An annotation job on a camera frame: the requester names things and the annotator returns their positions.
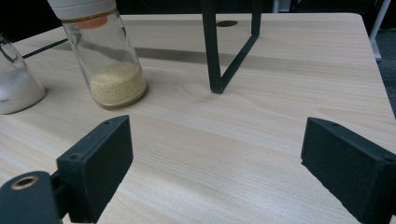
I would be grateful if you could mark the white metal stand leg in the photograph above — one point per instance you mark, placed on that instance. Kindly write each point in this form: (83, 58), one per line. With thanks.
(378, 28)

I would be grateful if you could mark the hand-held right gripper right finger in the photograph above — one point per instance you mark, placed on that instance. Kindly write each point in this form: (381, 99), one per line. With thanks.
(348, 168)

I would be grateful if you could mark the black shelf with metal legs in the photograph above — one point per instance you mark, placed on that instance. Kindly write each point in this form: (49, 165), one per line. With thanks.
(214, 62)

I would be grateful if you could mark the glass jar of yellow granules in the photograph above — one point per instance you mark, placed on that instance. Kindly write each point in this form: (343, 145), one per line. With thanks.
(118, 84)

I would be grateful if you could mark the dark round table grommet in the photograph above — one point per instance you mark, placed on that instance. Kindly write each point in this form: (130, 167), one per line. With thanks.
(226, 23)

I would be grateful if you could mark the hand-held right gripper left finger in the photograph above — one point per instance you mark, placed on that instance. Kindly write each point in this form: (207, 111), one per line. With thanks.
(96, 161)

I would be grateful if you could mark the glass jar of white salt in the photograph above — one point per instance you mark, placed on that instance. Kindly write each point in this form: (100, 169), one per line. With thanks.
(15, 90)

